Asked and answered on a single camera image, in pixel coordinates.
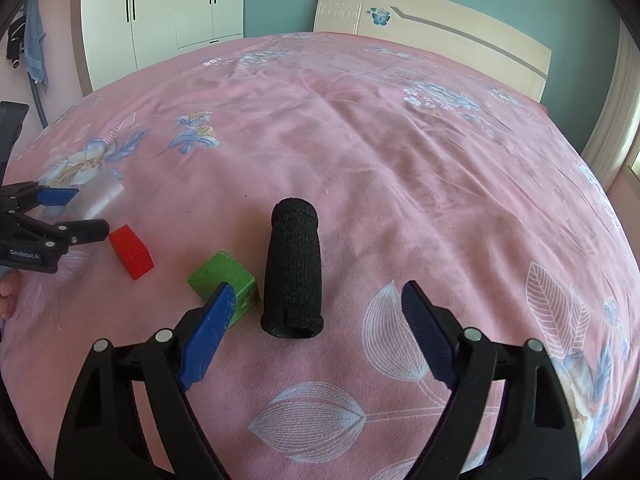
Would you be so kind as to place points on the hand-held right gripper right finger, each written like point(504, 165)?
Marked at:
point(430, 335)

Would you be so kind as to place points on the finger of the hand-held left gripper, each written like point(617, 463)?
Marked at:
point(57, 196)
point(82, 232)

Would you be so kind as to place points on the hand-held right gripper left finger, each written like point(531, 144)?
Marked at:
point(210, 340)

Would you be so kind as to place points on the black foam sleeve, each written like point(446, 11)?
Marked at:
point(292, 270)

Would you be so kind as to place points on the person's left hand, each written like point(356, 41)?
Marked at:
point(7, 297)

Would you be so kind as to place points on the red block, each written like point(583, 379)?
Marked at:
point(131, 252)

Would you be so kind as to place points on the green block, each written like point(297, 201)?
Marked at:
point(220, 272)

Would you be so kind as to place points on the blue hanging towel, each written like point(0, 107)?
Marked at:
point(35, 45)

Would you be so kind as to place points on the black hanging item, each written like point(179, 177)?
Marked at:
point(15, 40)

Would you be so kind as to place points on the brown wooden wardrobe panel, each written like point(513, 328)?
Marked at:
point(77, 25)

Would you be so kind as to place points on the pink floral blanket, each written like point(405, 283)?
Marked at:
point(375, 160)

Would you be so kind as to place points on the white wardrobe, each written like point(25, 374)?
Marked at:
point(160, 10)

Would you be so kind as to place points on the window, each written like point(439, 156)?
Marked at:
point(636, 165)

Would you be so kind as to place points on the cream curtain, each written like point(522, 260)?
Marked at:
point(612, 125)

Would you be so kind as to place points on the cream bed headboard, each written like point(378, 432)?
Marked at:
point(450, 35)

